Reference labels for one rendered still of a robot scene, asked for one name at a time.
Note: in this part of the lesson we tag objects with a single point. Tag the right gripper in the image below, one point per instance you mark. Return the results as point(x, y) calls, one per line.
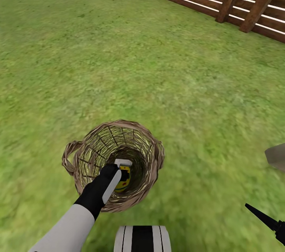
point(279, 227)

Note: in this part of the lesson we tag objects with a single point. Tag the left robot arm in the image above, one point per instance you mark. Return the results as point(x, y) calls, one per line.
point(71, 231)

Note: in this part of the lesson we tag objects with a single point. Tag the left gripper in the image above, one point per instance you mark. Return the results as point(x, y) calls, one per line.
point(125, 175)

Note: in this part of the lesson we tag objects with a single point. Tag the tree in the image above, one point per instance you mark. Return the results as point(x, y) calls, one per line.
point(276, 156)

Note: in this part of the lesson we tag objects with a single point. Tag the wicker basket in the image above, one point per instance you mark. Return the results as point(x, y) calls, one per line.
point(141, 142)

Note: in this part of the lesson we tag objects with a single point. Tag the easter egg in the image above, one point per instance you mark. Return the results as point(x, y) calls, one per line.
point(122, 185)

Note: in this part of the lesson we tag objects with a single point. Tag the robot trunk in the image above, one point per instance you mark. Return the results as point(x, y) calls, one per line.
point(142, 238)

